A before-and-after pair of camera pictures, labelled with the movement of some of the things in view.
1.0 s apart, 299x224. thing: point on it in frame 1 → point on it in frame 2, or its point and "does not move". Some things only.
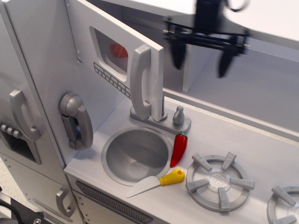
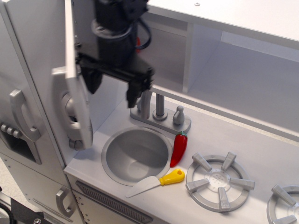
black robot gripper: (210, 24) → (119, 26)
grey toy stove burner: (217, 183) does not move
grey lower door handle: (68, 212) does not move
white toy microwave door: (123, 52) → (81, 115)
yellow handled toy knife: (147, 182) does not move
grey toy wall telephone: (76, 121) does not move
